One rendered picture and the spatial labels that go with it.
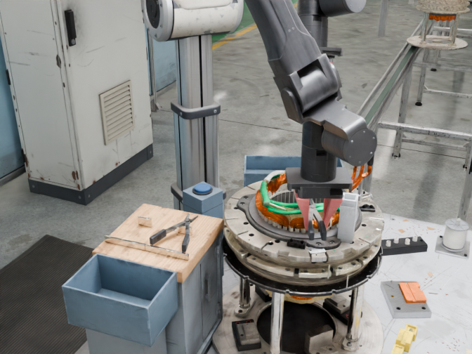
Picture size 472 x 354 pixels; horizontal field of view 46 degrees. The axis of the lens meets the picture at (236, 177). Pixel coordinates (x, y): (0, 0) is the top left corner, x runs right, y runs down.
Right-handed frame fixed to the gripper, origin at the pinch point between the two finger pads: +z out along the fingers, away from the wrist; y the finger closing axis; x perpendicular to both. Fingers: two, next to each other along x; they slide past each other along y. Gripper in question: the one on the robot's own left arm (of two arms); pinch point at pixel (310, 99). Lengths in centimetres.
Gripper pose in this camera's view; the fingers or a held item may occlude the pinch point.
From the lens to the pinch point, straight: 104.7
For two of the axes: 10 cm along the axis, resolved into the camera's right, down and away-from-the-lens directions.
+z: -0.2, 9.9, 1.1
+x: -1.9, -1.1, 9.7
